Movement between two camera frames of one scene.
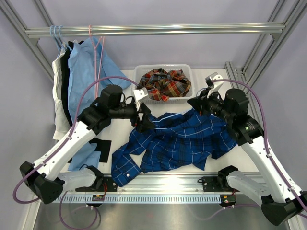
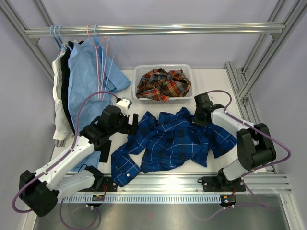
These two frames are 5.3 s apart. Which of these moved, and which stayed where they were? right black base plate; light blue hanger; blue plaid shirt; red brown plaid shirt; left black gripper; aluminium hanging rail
Moved: light blue hanger; left black gripper
Stayed: red brown plaid shirt; right black base plate; aluminium hanging rail; blue plaid shirt
